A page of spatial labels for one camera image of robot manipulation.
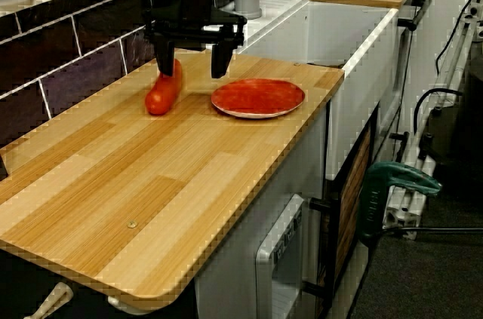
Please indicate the grey dispenser panel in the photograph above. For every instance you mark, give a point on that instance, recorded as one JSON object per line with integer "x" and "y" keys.
{"x": 264, "y": 258}

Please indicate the black framed wicker door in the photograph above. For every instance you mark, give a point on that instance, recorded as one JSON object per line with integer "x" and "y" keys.
{"x": 352, "y": 202}

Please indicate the green bar clamp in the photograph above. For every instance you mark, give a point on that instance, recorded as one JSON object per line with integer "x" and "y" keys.
{"x": 377, "y": 198}

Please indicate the red round plate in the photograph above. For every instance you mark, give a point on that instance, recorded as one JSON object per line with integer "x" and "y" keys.
{"x": 258, "y": 98}

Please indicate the white sink unit with drainboard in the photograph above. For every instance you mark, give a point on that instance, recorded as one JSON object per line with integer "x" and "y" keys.
{"x": 362, "y": 115}

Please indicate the black bulky object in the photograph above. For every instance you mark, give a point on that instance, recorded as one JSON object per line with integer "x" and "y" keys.
{"x": 471, "y": 126}

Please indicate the aluminium frame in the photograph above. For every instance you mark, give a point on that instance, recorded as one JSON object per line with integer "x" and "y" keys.
{"x": 400, "y": 217}

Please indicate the white oven cabinet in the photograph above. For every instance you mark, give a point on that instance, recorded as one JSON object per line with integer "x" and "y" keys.
{"x": 415, "y": 62}

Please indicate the white bracket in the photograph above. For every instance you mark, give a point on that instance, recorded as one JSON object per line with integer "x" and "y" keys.
{"x": 120, "y": 304}

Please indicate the white kitchen cabinet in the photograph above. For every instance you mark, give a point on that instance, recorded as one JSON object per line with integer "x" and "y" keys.
{"x": 234, "y": 258}

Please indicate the red toy sausage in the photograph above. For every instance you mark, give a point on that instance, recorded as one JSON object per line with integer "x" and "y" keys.
{"x": 162, "y": 94}

